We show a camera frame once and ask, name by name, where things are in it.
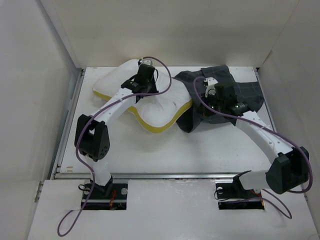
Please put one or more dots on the aluminium rail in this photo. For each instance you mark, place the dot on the aluminium rail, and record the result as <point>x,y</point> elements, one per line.
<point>146,176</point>
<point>66,122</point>
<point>259,160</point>

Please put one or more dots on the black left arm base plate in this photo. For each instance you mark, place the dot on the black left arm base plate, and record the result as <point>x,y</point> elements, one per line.
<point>113,197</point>

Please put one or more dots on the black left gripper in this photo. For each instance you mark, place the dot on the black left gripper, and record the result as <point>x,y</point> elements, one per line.
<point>154,90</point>

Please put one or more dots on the white front cover board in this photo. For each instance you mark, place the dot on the white front cover board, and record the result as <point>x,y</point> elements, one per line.
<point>166,210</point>

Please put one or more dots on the dark grey checked pillowcase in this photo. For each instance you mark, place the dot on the dark grey checked pillowcase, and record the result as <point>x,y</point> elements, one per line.
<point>249,92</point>

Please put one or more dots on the aluminium right side rail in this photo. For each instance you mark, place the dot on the aluminium right side rail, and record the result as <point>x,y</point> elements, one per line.
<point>259,160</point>

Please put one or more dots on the aluminium left side rail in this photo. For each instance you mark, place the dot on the aluminium left side rail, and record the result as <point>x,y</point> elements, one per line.
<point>66,122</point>

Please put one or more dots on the white pillow with yellow edge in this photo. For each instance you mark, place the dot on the white pillow with yellow edge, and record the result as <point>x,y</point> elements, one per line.
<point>157,113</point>

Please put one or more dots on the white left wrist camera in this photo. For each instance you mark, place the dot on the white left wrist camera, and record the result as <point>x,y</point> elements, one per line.
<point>146,61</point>

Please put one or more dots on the aluminium front rail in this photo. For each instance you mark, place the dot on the aluminium front rail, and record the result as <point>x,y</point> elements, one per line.
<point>146,176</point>

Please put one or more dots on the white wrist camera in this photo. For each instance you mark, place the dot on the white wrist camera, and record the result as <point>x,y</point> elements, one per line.
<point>146,61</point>
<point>210,83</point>

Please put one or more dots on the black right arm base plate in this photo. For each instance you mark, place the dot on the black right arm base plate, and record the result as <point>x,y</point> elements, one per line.
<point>232,196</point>

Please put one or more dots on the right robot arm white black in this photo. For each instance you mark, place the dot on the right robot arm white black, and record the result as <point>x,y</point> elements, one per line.
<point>289,163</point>

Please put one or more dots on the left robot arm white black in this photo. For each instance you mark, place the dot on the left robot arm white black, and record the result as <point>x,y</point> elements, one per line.
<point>92,141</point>

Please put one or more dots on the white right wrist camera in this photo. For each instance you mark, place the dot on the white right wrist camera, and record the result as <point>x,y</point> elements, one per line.
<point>210,83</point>

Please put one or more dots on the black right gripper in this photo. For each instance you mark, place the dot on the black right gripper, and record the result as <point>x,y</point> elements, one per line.
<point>211,96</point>

